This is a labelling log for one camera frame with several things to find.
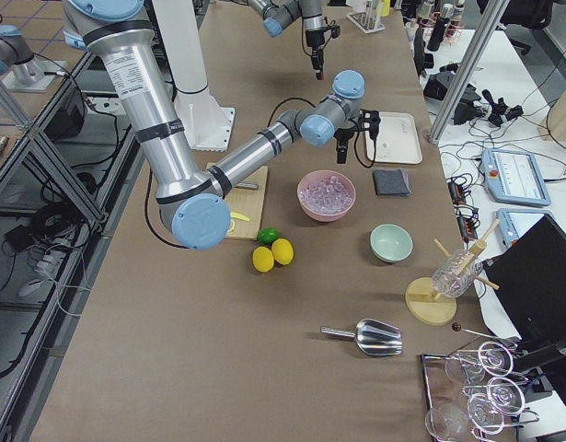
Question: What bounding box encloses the aluminium frame post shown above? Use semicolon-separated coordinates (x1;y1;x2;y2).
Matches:
428;0;509;145

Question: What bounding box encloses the light green bowl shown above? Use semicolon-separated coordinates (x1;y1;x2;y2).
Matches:
369;224;413;263

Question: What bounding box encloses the clear ice cubes pile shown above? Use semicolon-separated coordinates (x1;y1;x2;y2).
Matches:
299;173;354;215

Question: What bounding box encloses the wooden cutting board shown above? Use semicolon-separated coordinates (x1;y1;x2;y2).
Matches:
225;166;268;240

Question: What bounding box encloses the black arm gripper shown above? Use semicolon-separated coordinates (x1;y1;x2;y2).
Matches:
303;25;341;81

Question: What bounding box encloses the black monitor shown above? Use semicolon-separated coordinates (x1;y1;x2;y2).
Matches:
484;215;566;355

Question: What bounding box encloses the yellow lemon upper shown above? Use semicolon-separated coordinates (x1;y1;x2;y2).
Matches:
271;238;295;265

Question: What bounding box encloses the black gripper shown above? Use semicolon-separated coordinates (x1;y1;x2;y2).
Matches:
334;110;381;164

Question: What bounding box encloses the clear glass on stand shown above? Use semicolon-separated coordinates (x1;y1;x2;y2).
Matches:
432;250;481;298

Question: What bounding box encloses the blue teach pendant upper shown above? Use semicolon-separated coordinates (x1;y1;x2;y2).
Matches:
481;148;551;207

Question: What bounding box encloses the cream rabbit tray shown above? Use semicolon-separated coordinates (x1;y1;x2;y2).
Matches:
364;111;422;165

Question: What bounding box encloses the yellow lemon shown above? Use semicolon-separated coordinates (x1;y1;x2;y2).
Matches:
252;246;274;273
271;238;295;265

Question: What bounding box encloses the yellow plastic knife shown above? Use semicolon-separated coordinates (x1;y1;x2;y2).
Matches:
230;212;250;222

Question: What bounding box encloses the wooden cup drying stand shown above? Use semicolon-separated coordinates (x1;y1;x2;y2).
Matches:
405;219;500;326

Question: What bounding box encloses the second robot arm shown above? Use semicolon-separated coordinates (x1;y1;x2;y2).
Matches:
0;25;52;93

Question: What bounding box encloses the pink bowl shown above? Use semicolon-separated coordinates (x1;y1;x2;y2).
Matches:
296;169;356;222

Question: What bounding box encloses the blue teach pendant lower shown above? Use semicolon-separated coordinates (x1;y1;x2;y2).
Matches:
495;208;554;249

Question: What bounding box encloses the wine glass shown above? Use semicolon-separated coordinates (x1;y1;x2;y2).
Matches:
445;341;514;385

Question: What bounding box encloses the lemon slice lower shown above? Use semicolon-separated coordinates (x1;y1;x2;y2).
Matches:
227;218;236;234

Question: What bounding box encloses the black glass rack tray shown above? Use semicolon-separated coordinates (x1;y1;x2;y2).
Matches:
421;355;540;441

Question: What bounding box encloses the grey folded cloth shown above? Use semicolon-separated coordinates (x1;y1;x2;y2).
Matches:
372;169;410;197

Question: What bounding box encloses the blue teach pendant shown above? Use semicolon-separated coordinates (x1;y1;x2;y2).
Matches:
481;148;551;207
495;208;554;249

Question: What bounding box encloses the green lime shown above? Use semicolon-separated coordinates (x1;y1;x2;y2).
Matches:
257;227;280;246

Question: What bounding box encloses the yellow lemon lower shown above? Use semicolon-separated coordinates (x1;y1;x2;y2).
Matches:
252;246;274;273

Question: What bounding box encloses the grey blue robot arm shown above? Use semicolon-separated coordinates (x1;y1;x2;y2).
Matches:
236;1;352;169
63;1;364;250

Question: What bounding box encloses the steel ice scoop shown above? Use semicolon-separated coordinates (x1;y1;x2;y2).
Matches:
320;319;403;357

